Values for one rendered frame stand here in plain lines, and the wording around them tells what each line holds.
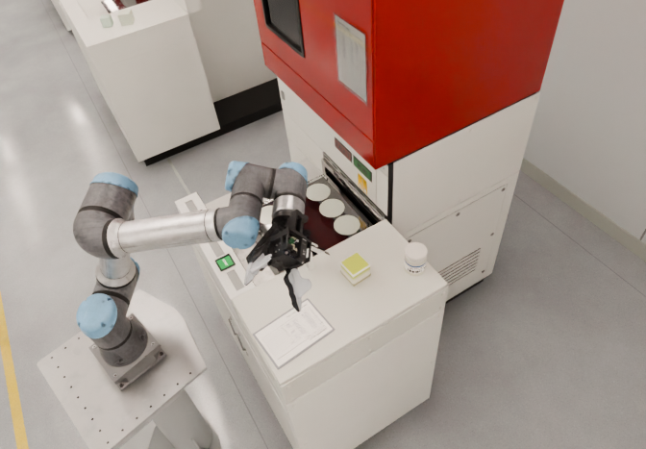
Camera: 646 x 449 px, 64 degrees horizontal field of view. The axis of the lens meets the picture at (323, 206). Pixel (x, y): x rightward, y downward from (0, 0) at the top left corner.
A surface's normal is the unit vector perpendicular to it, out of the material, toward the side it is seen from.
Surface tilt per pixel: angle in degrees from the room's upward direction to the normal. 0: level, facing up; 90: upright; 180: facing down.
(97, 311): 11
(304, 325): 0
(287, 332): 0
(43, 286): 0
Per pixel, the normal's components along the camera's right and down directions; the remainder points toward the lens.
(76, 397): -0.08, -0.68
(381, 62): 0.51, 0.60
